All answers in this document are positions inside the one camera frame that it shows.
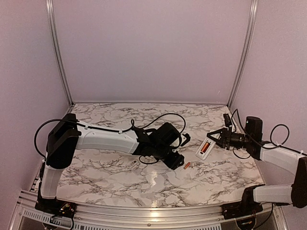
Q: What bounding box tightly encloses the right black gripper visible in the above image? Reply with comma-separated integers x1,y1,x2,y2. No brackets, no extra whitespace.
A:
207,126,251,150

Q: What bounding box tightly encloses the white remote control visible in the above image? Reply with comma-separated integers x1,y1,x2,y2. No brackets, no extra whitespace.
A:
195,138,215,161

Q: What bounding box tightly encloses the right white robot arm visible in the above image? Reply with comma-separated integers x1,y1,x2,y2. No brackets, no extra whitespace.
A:
207,114,307,215

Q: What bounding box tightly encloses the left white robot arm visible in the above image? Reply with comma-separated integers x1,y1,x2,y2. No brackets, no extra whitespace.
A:
38,113,190,213

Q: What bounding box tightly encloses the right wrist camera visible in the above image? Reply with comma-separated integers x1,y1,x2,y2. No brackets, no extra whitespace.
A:
223,114,232,127

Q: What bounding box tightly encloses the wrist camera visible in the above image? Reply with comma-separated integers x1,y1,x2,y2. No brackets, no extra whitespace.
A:
223,114,232,127
180,133,191,147

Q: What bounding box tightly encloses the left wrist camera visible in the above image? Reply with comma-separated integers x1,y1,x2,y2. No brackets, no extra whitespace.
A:
180,133,191,147

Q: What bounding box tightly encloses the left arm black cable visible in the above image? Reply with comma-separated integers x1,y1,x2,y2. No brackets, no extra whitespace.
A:
33,113,187,165

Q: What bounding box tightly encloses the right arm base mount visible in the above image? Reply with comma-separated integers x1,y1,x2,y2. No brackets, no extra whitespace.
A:
222,184,263,219

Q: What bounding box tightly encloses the right aluminium frame post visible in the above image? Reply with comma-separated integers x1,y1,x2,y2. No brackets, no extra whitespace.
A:
227,0,259,108

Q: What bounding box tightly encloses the aluminium frame post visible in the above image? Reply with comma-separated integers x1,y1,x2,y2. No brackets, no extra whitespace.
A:
227,0,259,108
46,0,74,107

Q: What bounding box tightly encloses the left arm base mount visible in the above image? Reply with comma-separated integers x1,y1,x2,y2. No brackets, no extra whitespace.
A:
35,196,77,218

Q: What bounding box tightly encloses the front aluminium rail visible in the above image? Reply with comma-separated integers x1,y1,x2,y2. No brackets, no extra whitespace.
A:
9,196,288,230

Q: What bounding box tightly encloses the left aluminium frame post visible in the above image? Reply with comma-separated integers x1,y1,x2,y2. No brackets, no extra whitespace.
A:
46,0,74,107

